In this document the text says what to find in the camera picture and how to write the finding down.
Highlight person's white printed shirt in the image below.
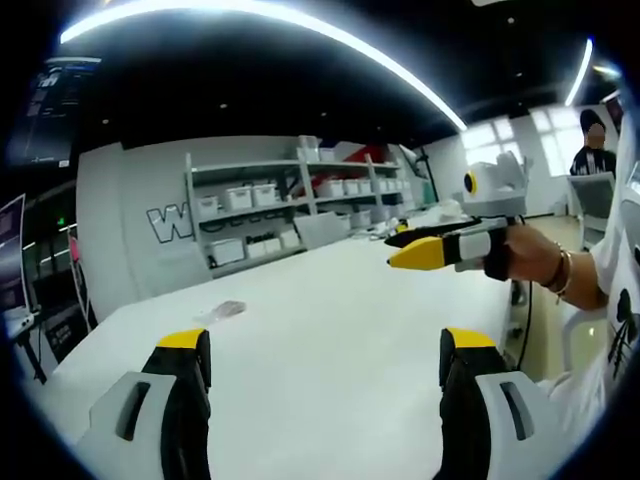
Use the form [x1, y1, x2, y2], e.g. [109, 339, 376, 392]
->
[537, 87, 640, 454]

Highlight small white device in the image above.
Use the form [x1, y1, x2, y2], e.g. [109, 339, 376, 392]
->
[2, 305, 42, 342]

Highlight person's right hand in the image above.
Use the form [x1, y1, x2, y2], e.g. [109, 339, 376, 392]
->
[503, 223, 564, 287]

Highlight clear resealable bag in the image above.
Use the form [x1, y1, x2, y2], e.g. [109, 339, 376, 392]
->
[192, 299, 248, 324]

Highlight rows of white storage boxes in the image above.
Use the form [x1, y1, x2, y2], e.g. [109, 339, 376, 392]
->
[193, 135, 416, 264]

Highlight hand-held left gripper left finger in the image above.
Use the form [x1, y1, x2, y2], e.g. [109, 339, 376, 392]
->
[74, 328, 214, 480]

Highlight short ceiling light strip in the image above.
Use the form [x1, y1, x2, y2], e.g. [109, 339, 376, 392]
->
[563, 36, 595, 108]

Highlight bright window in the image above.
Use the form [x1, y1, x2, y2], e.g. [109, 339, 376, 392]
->
[460, 106, 584, 177]

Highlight leaning white board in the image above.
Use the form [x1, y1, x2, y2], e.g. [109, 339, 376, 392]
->
[293, 211, 352, 250]

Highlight long ceiling light strip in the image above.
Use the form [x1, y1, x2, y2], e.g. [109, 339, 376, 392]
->
[58, 0, 470, 132]

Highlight gold bracelet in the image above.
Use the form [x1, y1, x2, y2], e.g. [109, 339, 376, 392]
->
[541, 241, 575, 305]

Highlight standing dark display screen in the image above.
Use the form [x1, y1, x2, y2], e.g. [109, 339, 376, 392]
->
[0, 193, 27, 312]

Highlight hanging dark monitor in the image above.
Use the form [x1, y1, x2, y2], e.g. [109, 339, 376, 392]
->
[3, 54, 103, 166]

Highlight white mesh office chair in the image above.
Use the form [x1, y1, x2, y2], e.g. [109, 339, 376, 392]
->
[566, 171, 617, 251]

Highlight black cable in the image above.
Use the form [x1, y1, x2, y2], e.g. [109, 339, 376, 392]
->
[512, 279, 535, 374]

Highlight grey metal shelving unit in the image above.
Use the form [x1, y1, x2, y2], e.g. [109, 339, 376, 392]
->
[183, 134, 419, 279]

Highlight black stand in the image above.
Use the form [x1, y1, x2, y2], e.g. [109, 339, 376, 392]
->
[407, 146, 444, 211]

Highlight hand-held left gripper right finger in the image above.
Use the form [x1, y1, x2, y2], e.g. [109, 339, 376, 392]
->
[438, 327, 576, 480]

